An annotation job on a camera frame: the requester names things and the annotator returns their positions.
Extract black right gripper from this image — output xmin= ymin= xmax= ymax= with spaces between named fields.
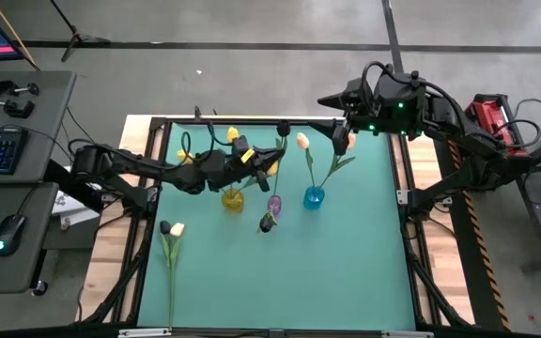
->
xmin=307 ymin=69 xmax=429 ymax=156

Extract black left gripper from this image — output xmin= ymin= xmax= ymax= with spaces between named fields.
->
xmin=199 ymin=135 xmax=286 ymax=193

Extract peach artificial tulip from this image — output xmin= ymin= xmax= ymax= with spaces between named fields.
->
xmin=317 ymin=132 xmax=359 ymax=190

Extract white artificial tulip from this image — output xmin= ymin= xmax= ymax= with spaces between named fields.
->
xmin=165 ymin=222 xmax=186 ymax=330

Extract yellow glass vase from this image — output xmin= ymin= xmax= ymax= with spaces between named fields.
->
xmin=221 ymin=187 xmax=246 ymax=213

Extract blue glass vase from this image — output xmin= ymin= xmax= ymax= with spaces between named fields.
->
xmin=302 ymin=184 xmax=326 ymax=211

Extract teal table mat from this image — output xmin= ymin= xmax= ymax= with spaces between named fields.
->
xmin=137 ymin=122 xmax=417 ymax=332

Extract red black equipment case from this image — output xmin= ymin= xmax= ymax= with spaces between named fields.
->
xmin=465 ymin=92 xmax=533 ymax=161

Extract white papers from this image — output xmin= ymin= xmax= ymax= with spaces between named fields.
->
xmin=53 ymin=182 xmax=101 ymax=227

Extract black yellow hazard strip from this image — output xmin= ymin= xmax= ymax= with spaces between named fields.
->
xmin=442 ymin=135 xmax=512 ymax=332

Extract grey keyboard desk top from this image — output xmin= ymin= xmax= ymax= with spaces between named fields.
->
xmin=0 ymin=69 xmax=78 ymax=185

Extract black tripod stand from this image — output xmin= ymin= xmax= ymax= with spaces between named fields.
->
xmin=48 ymin=0 xmax=112 ymax=63

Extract black c-clamp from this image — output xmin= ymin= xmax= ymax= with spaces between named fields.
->
xmin=0 ymin=95 xmax=36 ymax=119
xmin=0 ymin=78 xmax=40 ymax=99

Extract black computer mouse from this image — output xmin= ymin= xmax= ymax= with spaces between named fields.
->
xmin=0 ymin=213 xmax=26 ymax=258

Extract yellow diagonal pole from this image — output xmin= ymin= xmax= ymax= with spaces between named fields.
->
xmin=0 ymin=0 xmax=40 ymax=71

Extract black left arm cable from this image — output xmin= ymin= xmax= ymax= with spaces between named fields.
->
xmin=179 ymin=120 xmax=235 ymax=166

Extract black metal table frame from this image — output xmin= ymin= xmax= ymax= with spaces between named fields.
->
xmin=75 ymin=105 xmax=476 ymax=338

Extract silver frame bracket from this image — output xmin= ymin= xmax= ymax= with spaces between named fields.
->
xmin=118 ymin=328 xmax=173 ymax=338
xmin=381 ymin=330 xmax=434 ymax=338

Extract black mouse cable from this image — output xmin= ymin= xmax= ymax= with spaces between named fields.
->
xmin=16 ymin=185 xmax=39 ymax=220

